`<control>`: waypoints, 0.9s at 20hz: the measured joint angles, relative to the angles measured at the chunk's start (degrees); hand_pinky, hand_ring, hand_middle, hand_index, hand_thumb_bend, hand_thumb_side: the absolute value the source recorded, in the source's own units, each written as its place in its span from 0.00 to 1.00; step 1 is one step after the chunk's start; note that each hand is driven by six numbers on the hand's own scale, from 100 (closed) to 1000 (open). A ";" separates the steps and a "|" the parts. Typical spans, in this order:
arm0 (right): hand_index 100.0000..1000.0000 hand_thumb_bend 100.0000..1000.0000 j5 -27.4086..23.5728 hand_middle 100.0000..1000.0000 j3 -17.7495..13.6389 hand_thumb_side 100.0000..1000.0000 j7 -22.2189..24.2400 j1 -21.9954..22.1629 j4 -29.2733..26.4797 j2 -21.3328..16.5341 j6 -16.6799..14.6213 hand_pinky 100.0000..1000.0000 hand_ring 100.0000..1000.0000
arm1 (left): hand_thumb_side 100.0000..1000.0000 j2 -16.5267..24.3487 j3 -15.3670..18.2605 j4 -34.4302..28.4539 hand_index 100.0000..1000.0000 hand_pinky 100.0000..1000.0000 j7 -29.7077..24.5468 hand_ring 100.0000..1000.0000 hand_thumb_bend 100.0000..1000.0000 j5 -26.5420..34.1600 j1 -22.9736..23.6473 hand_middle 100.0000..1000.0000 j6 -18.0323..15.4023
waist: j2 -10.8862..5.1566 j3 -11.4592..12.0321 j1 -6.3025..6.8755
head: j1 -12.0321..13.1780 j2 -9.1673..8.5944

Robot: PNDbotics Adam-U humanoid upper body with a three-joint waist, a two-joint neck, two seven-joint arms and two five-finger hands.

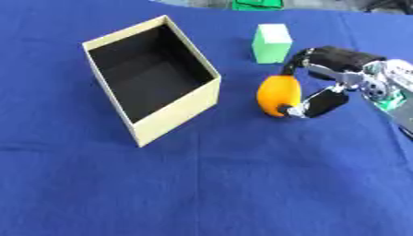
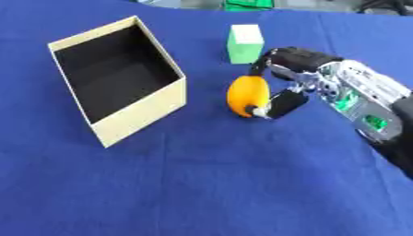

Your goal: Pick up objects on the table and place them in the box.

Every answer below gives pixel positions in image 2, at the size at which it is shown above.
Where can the black chair base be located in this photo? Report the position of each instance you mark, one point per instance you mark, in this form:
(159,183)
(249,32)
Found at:
(384,6)

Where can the tan cardboard box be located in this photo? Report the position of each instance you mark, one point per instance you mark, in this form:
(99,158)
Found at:
(121,80)

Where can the green crate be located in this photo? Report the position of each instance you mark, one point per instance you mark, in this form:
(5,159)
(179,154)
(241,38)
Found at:
(248,4)

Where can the orange toy fruit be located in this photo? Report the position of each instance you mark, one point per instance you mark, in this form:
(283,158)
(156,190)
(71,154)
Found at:
(247,93)

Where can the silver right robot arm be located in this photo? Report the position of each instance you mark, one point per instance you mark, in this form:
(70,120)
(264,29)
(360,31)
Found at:
(365,98)

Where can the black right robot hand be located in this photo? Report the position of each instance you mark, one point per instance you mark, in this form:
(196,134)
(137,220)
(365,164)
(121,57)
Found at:
(301,60)

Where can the green block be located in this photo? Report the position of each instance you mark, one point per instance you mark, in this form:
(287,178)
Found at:
(244,44)

